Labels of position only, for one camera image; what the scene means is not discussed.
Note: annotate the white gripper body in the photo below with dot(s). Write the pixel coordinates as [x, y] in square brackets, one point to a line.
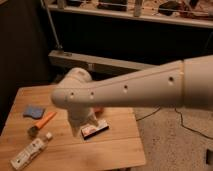
[80, 116]

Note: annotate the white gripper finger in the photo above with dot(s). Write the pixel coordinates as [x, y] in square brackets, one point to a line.
[94, 123]
[75, 130]

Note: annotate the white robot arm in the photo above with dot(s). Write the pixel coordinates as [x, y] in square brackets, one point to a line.
[184, 83]

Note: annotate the red-brown bowl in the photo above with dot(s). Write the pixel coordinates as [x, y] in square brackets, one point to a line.
[98, 110]

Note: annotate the wooden table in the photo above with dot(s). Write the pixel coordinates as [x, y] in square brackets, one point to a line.
[118, 147]

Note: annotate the blue sponge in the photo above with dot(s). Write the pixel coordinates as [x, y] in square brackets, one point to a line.
[34, 112]

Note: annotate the white labelled bottle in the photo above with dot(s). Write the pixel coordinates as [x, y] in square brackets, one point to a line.
[31, 151]

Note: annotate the metal lamp pole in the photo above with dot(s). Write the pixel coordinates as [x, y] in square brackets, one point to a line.
[58, 45]

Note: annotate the white shelf with clutter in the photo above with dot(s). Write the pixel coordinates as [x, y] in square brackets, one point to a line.
[194, 13]

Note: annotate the orange handled brush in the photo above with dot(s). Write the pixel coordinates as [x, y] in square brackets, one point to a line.
[33, 131]

